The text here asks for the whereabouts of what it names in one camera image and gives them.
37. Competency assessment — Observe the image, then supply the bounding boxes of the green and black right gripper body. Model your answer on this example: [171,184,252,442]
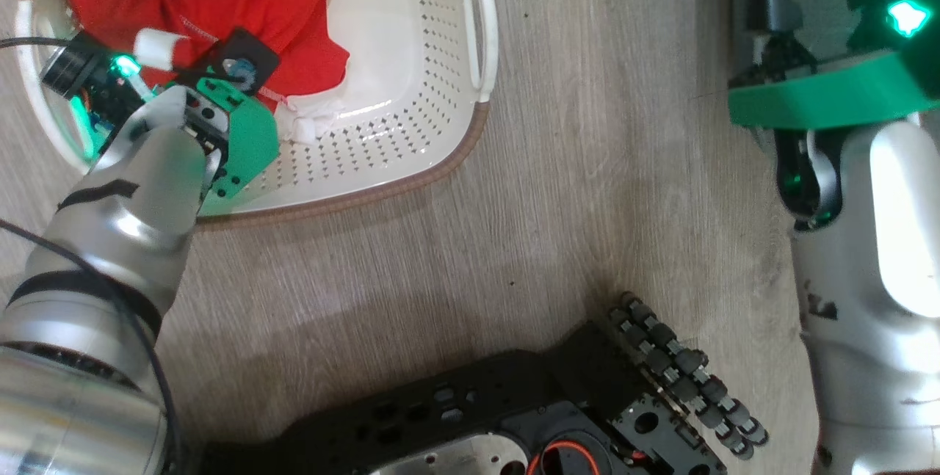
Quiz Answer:
[727,36,940,131]

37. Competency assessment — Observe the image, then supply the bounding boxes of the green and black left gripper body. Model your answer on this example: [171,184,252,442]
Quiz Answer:
[176,27,282,216]

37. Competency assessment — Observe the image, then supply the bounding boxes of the white perforated plastic laundry basket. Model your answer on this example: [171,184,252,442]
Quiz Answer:
[15,0,500,231]

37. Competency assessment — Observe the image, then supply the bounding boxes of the black roller mecanum wheel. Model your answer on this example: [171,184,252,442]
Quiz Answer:
[605,291,770,461]

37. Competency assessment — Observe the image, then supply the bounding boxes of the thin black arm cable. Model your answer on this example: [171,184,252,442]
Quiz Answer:
[0,218,183,475]

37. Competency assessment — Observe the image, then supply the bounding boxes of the thin black camera cable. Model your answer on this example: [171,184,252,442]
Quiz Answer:
[0,36,71,50]

